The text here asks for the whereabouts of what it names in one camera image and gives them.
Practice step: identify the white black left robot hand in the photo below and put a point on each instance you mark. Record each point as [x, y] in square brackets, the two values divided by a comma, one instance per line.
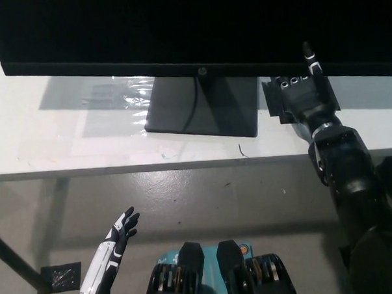
[112, 248]

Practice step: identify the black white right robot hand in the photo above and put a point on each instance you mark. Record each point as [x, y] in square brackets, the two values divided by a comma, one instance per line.
[303, 100]

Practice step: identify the black HP computer monitor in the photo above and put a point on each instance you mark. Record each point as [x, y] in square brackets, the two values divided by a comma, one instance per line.
[177, 24]

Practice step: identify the black teal robot body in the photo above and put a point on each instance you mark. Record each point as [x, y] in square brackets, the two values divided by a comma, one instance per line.
[191, 271]

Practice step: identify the black desk leg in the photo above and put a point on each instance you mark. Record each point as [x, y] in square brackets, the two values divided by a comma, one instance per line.
[15, 259]

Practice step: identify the clear plastic film sheet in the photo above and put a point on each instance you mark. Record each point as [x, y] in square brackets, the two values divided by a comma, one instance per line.
[115, 90]

